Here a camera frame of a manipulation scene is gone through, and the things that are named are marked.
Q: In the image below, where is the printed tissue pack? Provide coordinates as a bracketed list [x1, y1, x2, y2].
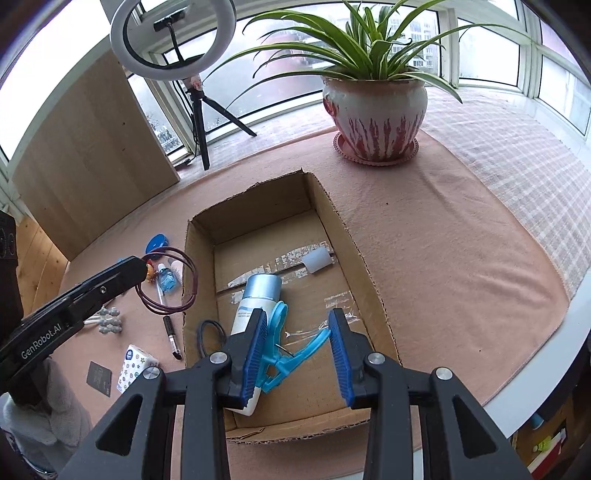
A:
[115, 344, 160, 394]

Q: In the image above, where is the cotton swabs bundle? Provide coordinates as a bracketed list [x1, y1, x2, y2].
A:
[84, 306, 124, 335]

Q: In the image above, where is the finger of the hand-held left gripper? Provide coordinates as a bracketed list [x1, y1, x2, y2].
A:
[58, 256, 148, 325]

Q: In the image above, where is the person's left hand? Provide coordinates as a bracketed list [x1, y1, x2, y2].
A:
[0, 357, 93, 472]

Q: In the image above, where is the pink pot saucer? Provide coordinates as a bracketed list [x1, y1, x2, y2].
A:
[332, 131, 420, 167]

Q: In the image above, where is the translucent white cap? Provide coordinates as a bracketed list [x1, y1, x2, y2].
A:
[302, 248, 334, 274]

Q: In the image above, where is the black card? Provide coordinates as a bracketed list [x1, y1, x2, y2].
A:
[87, 361, 114, 398]

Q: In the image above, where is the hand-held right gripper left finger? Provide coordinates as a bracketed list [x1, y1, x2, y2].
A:
[58, 308, 269, 480]

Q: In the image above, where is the large laminate wooden board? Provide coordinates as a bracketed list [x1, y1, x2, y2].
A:
[11, 48, 181, 261]

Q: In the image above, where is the white and red flower pot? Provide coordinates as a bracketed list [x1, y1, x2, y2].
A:
[322, 76, 428, 162]

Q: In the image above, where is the black pen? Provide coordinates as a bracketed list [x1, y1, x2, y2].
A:
[154, 281, 182, 361]

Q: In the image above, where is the white ring light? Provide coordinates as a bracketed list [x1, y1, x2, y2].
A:
[110, 0, 237, 84]

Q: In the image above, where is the small blue glass bottle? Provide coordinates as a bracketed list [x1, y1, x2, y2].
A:
[157, 263, 182, 294]

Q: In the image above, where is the light blue plastic clip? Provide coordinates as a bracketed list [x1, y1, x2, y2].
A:
[259, 300, 332, 394]

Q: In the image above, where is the checkered cloth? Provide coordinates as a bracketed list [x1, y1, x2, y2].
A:
[418, 87, 591, 298]

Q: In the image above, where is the green spider plant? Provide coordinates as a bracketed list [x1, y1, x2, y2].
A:
[203, 0, 536, 104]

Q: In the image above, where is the black elastic loop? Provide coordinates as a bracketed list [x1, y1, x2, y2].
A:
[198, 319, 228, 358]

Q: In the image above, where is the cardboard box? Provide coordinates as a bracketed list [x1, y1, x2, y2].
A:
[182, 170, 402, 444]

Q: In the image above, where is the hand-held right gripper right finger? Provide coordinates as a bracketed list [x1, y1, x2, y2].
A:
[327, 308, 534, 480]

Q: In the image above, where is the pine plank panel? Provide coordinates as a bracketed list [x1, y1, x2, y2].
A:
[16, 215, 70, 315]

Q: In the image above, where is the white sunscreen bottle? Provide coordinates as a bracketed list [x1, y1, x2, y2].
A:
[228, 273, 283, 416]

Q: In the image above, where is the black tripod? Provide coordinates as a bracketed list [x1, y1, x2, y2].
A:
[182, 78, 258, 171]

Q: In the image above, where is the dark red cord loop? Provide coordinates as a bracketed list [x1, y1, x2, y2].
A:
[136, 247, 199, 317]

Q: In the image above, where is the white window frame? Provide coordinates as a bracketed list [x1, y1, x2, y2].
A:
[0, 0, 591, 185]

